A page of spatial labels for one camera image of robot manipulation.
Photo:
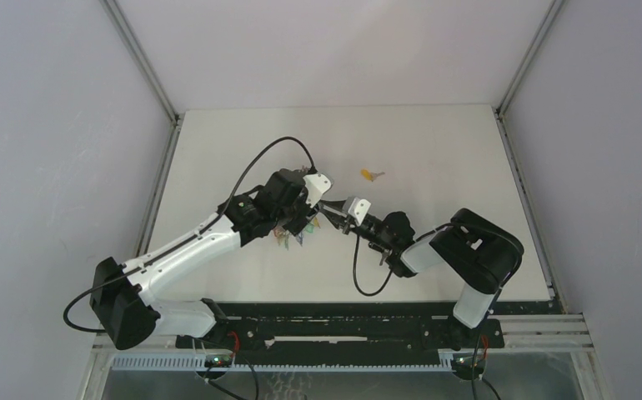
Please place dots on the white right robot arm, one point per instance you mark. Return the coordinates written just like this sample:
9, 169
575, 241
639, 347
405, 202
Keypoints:
484, 255

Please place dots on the left green led board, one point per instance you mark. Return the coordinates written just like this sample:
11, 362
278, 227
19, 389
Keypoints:
219, 361

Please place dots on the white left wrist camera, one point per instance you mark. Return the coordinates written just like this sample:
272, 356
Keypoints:
317, 184

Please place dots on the left aluminium table rail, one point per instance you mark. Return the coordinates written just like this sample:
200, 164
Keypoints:
155, 197

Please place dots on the right aluminium frame post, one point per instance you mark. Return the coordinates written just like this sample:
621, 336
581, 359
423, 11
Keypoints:
545, 26

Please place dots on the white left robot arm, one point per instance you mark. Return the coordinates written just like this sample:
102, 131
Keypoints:
127, 297

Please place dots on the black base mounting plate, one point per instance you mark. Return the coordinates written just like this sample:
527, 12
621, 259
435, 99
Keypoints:
382, 354

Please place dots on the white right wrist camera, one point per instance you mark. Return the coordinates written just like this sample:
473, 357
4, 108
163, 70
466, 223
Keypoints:
357, 209

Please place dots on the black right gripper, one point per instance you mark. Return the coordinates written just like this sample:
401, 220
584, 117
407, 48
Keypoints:
338, 219

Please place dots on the green led board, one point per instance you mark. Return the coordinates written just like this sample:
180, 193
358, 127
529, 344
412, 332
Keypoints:
468, 361
219, 361

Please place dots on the aluminium frame post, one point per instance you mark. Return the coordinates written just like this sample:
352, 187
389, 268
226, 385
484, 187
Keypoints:
545, 26
141, 60

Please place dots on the yellow tagged key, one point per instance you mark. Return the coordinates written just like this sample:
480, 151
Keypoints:
371, 176

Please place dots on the left aluminium frame post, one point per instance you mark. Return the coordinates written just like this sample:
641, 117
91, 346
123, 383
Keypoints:
141, 60

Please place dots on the aluminium table rail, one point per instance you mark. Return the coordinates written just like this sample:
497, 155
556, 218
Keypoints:
527, 204
155, 197

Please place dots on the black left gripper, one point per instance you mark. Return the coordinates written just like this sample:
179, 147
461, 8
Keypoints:
306, 215

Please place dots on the right aluminium table rail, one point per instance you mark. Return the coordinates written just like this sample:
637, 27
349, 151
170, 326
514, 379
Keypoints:
527, 204

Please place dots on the right green led board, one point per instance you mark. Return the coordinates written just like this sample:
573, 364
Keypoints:
468, 361

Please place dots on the black tagged key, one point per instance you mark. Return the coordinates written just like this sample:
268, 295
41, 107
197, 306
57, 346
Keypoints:
384, 258

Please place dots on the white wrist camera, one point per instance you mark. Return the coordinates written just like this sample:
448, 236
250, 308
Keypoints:
357, 209
317, 184

